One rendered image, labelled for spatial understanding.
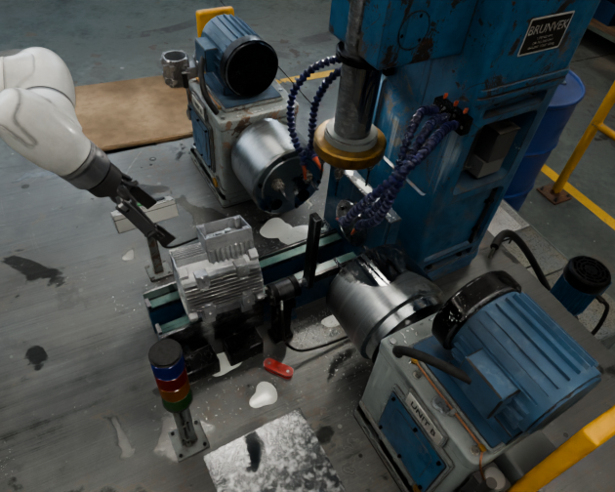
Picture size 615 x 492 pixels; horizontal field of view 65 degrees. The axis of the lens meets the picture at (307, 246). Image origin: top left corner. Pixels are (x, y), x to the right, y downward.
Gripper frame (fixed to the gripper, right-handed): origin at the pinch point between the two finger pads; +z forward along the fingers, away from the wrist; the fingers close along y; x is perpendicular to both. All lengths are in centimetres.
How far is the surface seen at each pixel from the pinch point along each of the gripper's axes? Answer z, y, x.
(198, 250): 11.5, -5.0, -1.7
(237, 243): 14.6, -8.4, -10.4
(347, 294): 24.6, -33.1, -24.4
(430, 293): 28, -44, -40
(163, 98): 121, 227, 1
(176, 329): 21.0, -13.0, 16.3
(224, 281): 16.6, -13.6, -2.1
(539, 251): 149, -13, -104
